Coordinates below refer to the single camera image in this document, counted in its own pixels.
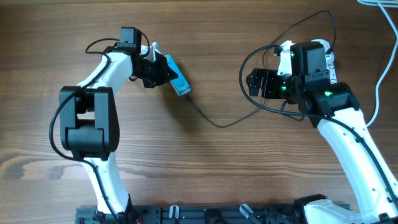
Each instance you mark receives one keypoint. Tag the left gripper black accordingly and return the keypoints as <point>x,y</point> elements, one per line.
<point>160,72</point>

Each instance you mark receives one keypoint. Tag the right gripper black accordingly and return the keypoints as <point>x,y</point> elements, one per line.
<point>267,84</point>

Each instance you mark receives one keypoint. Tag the teal screen smartphone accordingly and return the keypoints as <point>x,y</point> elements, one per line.
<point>179,84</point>

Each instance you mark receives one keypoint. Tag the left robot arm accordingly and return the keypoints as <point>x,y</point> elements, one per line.
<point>89,126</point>

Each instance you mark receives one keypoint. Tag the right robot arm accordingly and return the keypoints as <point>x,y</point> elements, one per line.
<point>306,77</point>

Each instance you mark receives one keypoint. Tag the white power strip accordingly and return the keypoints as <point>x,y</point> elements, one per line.
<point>329,59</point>

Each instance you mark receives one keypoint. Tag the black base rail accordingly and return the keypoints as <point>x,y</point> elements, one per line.
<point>273,213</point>

